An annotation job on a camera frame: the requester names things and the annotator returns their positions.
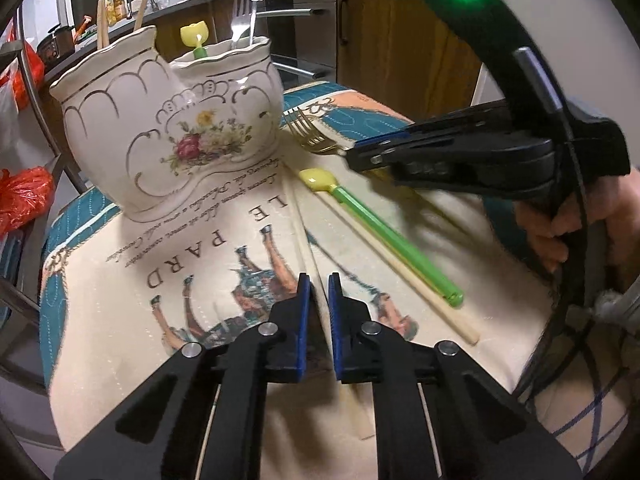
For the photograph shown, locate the person's right hand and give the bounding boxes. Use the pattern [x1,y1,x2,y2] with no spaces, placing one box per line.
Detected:
[515,166,640,295]

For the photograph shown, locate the crumpled red plastic bag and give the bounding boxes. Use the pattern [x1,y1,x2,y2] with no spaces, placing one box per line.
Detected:
[0,166,56,239]

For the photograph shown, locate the wooden base cabinets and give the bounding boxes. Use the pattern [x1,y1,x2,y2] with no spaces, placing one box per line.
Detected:
[150,0,273,58]

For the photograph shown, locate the printed table cloth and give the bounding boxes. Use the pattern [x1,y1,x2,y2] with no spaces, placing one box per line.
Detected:
[40,82,551,480]

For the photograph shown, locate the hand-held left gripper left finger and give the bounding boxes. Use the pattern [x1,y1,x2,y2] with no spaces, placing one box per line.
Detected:
[54,273,316,480]

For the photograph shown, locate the grey kitchen countertop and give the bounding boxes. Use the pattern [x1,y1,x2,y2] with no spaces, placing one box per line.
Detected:
[74,0,346,53]

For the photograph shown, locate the floral ceramic utensil holder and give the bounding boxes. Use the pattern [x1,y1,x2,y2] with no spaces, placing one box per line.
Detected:
[49,25,284,224]

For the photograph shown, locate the silver fork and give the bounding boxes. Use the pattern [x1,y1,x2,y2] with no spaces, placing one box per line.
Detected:
[230,0,254,52]

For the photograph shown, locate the built-in steel oven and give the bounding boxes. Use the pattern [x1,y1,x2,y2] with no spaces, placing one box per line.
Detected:
[267,0,342,88]

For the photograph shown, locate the dark red rice cooker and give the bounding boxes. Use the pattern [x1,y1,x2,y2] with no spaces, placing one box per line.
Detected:
[37,24,77,62]

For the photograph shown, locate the metal shelf rack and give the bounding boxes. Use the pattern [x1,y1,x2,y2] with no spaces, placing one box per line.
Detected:
[0,4,96,401]

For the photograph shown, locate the green utensil with yellow tip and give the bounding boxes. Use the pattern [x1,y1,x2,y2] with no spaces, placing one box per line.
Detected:
[298,167,465,309]
[180,22,214,62]

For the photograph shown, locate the gold fork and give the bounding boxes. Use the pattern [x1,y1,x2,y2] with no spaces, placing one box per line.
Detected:
[284,107,451,217]

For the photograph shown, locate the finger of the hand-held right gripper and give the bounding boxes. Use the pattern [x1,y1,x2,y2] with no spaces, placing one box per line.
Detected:
[346,132,554,197]
[350,101,516,157]

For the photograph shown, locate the hanging red plastic bag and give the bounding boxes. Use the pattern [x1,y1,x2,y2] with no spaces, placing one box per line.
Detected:
[0,19,47,112]

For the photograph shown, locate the white plastic bag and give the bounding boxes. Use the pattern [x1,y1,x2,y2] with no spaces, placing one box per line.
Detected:
[0,79,22,153]

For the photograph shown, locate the wooden cabinet side panel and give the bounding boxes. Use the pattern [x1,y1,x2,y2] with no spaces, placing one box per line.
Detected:
[334,0,483,123]

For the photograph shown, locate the plaid clothing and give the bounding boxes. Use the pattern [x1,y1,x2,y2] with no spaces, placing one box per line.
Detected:
[537,347,640,473]

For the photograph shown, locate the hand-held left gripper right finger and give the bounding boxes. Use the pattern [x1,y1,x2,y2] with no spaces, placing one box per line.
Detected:
[328,273,582,480]

